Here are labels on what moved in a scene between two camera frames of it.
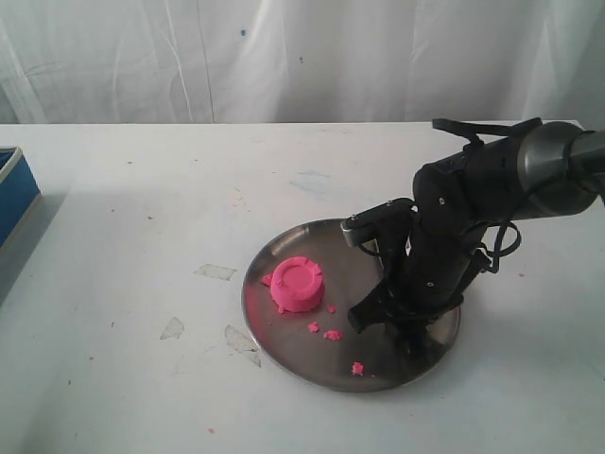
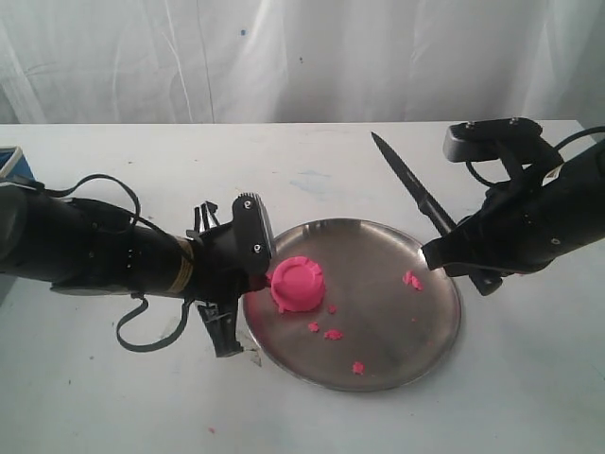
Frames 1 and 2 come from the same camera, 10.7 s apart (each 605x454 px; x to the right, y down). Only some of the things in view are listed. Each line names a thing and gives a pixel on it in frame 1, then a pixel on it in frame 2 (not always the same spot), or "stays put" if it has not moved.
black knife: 402,274 -> 425,198
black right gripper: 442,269 -> 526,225
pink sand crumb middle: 332,335 stays put
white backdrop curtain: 228,61 stays put
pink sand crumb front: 357,368 stays put
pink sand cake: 296,285 stays put
